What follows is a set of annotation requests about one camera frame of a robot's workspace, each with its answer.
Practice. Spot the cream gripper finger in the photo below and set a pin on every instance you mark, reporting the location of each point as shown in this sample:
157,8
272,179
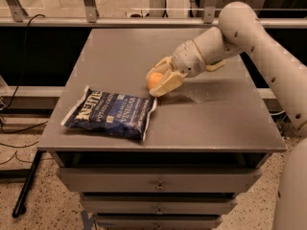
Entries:
162,70
167,85

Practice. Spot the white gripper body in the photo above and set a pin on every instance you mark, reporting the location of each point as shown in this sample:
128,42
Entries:
186,58

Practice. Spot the orange fruit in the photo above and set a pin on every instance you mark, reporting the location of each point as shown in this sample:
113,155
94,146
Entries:
154,79

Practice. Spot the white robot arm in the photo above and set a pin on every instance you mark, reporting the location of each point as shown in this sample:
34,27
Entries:
240,30

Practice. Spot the blue chip bag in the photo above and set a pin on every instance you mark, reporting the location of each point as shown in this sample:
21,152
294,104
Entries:
111,113

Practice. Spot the green yellow sponge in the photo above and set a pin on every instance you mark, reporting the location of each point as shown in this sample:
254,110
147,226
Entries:
216,66

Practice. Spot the grey drawer cabinet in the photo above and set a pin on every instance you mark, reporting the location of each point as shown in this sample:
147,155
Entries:
216,120

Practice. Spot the top drawer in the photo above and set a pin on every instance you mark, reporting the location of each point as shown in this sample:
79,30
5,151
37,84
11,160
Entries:
158,180

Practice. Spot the drawer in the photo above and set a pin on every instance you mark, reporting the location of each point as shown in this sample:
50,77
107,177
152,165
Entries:
158,222
158,180
159,204

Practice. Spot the middle drawer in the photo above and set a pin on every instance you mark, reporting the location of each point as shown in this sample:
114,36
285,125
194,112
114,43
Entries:
159,204

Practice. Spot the bottom drawer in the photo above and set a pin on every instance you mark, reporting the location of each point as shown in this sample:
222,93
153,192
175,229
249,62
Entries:
158,222

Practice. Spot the black floor pole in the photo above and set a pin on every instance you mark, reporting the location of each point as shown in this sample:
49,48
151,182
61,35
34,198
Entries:
20,207

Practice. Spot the metal railing frame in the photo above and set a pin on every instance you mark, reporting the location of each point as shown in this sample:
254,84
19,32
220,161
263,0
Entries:
279,14

